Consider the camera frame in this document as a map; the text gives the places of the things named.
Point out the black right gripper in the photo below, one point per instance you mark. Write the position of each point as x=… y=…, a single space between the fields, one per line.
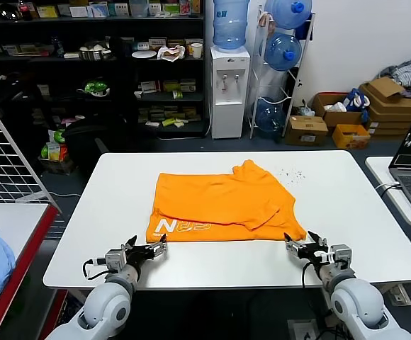
x=313 y=253

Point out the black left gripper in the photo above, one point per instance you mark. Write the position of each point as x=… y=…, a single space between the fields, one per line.
x=139 y=255

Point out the orange t-shirt with white print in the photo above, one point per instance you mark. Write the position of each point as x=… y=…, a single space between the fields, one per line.
x=219 y=202

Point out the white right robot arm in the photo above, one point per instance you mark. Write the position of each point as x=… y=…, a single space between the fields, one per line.
x=358 y=304

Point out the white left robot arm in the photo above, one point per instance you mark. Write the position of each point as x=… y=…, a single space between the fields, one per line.
x=106 y=308

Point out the pile of grey clothes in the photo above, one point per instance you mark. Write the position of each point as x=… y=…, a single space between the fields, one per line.
x=409 y=72

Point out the large white table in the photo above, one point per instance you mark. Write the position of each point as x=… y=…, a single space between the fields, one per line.
x=120 y=184

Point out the small white side table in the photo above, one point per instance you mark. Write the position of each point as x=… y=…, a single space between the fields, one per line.
x=379 y=170

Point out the closed brown cardboard box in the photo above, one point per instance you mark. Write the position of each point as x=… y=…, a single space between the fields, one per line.
x=306 y=131

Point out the yellow cardboard box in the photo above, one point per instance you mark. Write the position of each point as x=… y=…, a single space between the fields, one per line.
x=350 y=138

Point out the black office chair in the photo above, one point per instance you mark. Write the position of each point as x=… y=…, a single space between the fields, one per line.
x=88 y=138

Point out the white table with red edge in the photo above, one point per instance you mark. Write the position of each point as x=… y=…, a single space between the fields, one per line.
x=17 y=219

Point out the basket of snack packs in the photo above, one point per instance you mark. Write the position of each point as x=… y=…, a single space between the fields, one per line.
x=55 y=152

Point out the open brown cardboard box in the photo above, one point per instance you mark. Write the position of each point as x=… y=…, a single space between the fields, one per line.
x=340 y=118

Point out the small white plastic bag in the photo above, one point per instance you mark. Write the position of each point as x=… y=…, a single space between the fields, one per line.
x=303 y=110

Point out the blue and white bag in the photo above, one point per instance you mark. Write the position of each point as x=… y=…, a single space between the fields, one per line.
x=356 y=99

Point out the stack of flat cardboard boxes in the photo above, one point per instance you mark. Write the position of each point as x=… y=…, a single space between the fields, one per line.
x=393 y=113

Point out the white metal jug rack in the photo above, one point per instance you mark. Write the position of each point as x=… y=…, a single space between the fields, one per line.
x=258 y=88

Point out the bowl of green fruit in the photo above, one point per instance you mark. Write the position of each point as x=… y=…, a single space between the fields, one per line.
x=95 y=86

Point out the white water dispenser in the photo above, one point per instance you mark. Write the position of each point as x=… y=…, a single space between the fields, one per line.
x=228 y=92

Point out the black shelf unit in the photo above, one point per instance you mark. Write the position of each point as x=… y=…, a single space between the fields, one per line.
x=127 y=71

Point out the white plate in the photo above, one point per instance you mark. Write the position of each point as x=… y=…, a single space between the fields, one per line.
x=144 y=54

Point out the white plastic food bag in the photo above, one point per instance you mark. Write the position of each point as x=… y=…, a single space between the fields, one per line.
x=170 y=53

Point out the metal bowl with buns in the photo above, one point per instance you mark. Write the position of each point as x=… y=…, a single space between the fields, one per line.
x=94 y=51

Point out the white paper cup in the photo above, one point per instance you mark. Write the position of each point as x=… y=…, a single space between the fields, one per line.
x=196 y=50

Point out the upright blue water jug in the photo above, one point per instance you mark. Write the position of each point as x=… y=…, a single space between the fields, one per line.
x=231 y=25

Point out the cola bottle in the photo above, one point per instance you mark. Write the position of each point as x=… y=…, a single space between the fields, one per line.
x=23 y=8

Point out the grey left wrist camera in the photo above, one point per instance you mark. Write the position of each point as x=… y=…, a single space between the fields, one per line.
x=115 y=260

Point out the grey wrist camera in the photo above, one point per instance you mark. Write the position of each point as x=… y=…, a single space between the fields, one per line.
x=115 y=260
x=340 y=253

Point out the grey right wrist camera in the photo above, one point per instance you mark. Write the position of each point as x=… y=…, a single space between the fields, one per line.
x=340 y=253

